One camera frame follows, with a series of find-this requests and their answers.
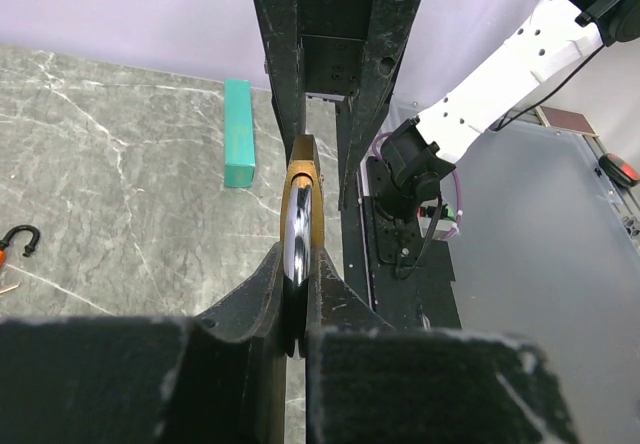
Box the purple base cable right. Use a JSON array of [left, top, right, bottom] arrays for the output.
[[372, 131, 469, 243]]

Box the teal rectangular box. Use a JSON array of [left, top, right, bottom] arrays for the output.
[[224, 79, 256, 188]]

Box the orange black padlock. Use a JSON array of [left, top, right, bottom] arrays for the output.
[[0, 224, 42, 271]]

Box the large brass padlock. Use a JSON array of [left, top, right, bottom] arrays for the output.
[[280, 134, 325, 293]]

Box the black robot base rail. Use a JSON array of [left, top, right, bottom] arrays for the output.
[[341, 156, 461, 329]]

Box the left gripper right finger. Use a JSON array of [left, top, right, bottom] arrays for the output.
[[305, 248, 579, 443]]

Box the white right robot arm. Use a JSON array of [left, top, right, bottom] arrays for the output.
[[253, 0, 639, 220]]

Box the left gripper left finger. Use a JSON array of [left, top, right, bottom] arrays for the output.
[[1, 245, 286, 443]]

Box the red black emergency button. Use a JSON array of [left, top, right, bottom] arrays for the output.
[[598, 153, 640, 189]]

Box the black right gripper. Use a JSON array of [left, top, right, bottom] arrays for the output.
[[253, 0, 421, 210]]

